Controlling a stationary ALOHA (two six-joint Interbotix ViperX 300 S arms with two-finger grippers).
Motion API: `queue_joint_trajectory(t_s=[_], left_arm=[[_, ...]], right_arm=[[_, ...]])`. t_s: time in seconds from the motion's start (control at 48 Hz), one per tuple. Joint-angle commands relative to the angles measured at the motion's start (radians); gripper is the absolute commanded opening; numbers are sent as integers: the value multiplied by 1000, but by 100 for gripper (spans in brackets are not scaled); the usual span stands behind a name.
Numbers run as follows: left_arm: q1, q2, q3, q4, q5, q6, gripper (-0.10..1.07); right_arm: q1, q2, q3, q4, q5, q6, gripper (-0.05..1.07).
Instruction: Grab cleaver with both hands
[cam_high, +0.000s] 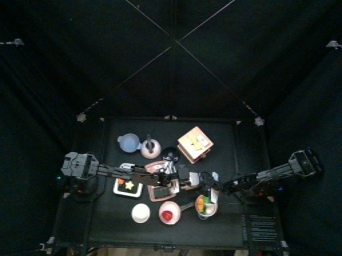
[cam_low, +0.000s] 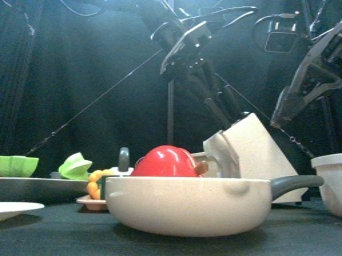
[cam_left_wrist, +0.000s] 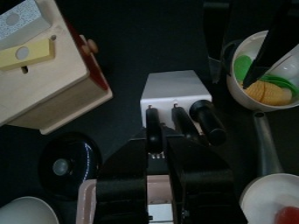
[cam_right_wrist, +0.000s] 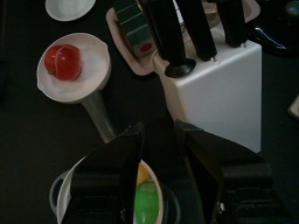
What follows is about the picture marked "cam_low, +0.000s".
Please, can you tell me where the white knife block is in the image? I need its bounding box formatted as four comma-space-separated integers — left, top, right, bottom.
202, 112, 310, 204

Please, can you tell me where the white cup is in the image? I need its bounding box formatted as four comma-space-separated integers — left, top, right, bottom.
310, 152, 342, 218

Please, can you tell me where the red toy pepper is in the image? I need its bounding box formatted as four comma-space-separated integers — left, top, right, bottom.
130, 144, 210, 178

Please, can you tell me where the light green toy vegetable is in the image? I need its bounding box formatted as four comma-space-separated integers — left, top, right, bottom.
58, 151, 95, 181

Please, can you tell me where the orange toy corn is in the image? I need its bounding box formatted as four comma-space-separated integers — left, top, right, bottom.
86, 168, 118, 201

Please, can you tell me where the small beige dish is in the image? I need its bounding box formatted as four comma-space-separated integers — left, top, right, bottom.
75, 194, 110, 212

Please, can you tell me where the grey metal tray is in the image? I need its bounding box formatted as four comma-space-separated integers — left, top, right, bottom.
0, 176, 93, 205

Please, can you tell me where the green bowl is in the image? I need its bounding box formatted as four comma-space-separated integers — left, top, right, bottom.
0, 155, 40, 178

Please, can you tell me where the white plate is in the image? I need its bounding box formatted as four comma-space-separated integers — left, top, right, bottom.
0, 201, 47, 223

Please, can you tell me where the black handled toy knife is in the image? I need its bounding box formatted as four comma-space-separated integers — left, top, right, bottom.
202, 95, 236, 131
221, 83, 246, 120

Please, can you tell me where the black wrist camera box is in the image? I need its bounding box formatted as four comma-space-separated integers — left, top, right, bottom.
264, 12, 301, 54

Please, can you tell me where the white lid grey handle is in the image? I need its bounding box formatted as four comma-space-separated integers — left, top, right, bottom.
109, 146, 135, 177

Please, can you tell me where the white pan grey handle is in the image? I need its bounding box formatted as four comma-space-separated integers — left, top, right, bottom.
105, 174, 326, 238

